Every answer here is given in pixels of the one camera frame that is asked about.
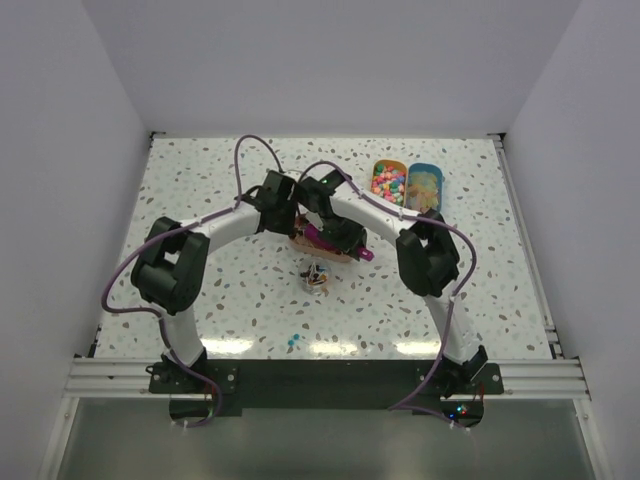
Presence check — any blue tray of wrapped candies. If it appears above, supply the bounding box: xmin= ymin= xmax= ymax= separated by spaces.
xmin=405 ymin=163 xmax=443 ymax=213

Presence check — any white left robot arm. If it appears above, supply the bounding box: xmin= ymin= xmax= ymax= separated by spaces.
xmin=131 ymin=171 xmax=297 ymax=392

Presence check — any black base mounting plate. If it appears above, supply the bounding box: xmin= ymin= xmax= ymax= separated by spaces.
xmin=146 ymin=357 xmax=505 ymax=426

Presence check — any aluminium front frame rail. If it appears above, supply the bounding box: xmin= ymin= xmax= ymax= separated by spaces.
xmin=63 ymin=358 xmax=591 ymax=400

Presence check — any clear glass jar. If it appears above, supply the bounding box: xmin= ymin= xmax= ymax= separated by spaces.
xmin=297 ymin=257 xmax=332 ymax=296

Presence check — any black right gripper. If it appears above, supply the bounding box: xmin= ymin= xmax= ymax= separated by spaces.
xmin=317 ymin=214 xmax=368 ymax=259

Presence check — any tan tray of star candies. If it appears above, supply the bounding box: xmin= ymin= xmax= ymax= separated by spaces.
xmin=370 ymin=159 xmax=408 ymax=207

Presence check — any pink tray of lollipops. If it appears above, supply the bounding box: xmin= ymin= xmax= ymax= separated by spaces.
xmin=289 ymin=214 xmax=352 ymax=263

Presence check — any magenta plastic scoop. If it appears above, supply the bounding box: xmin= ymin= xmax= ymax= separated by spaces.
xmin=302 ymin=224 xmax=375 ymax=261

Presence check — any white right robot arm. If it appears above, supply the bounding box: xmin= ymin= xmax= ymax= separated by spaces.
xmin=294 ymin=170 xmax=488 ymax=393

